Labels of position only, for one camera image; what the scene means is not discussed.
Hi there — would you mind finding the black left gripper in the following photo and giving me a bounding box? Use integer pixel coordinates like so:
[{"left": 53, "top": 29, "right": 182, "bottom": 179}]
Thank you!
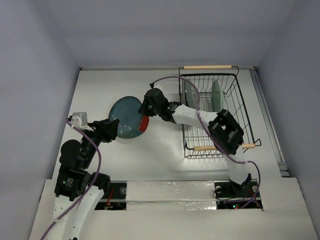
[{"left": 82, "top": 117, "right": 119, "bottom": 167}]

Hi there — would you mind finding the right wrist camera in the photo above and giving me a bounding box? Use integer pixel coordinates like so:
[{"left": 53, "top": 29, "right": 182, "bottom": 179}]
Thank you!
[{"left": 149, "top": 82, "right": 163, "bottom": 91}]

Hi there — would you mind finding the light green plate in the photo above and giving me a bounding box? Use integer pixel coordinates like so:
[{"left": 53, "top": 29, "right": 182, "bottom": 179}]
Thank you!
[{"left": 211, "top": 80, "right": 224, "bottom": 112}]

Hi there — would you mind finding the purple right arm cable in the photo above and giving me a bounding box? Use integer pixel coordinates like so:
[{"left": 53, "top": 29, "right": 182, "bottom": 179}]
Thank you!
[{"left": 149, "top": 76, "right": 262, "bottom": 210}]

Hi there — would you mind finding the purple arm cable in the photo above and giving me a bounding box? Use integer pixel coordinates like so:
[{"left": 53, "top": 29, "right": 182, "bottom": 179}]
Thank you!
[
  {"left": 149, "top": 76, "right": 262, "bottom": 210},
  {"left": 39, "top": 118, "right": 103, "bottom": 240}
]

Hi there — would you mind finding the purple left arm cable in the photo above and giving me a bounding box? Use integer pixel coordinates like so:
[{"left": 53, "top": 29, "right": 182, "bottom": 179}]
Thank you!
[{"left": 39, "top": 118, "right": 103, "bottom": 240}]

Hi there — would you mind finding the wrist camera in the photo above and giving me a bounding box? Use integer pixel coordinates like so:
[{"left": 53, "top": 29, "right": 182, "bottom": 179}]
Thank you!
[
  {"left": 70, "top": 112, "right": 94, "bottom": 132},
  {"left": 149, "top": 82, "right": 163, "bottom": 91}
]

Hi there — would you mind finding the red floral plate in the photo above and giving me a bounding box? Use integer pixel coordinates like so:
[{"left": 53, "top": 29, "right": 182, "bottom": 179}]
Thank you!
[{"left": 138, "top": 115, "right": 150, "bottom": 133}]

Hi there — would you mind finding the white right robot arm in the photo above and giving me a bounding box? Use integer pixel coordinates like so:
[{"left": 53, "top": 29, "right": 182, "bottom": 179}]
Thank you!
[{"left": 138, "top": 87, "right": 252, "bottom": 198}]

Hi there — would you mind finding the dark teal brown-rimmed plate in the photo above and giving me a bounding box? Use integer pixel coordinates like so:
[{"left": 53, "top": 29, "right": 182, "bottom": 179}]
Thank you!
[{"left": 108, "top": 96, "right": 144, "bottom": 139}]

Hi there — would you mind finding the grey patterned plate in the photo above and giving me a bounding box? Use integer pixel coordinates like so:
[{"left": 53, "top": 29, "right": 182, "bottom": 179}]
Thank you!
[{"left": 182, "top": 79, "right": 200, "bottom": 109}]

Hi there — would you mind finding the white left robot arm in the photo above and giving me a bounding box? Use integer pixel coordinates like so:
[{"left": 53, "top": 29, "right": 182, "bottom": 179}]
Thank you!
[{"left": 41, "top": 112, "right": 119, "bottom": 240}]

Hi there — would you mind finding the black wire dish rack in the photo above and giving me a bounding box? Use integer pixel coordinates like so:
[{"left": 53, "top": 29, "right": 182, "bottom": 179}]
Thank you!
[{"left": 179, "top": 70, "right": 262, "bottom": 159}]

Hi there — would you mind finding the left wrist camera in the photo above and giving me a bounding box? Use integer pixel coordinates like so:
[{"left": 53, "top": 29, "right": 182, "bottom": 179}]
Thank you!
[{"left": 70, "top": 112, "right": 94, "bottom": 132}]

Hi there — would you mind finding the aluminium rail on table edge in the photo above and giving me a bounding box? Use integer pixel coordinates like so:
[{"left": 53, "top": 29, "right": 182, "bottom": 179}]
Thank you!
[{"left": 249, "top": 67, "right": 291, "bottom": 178}]

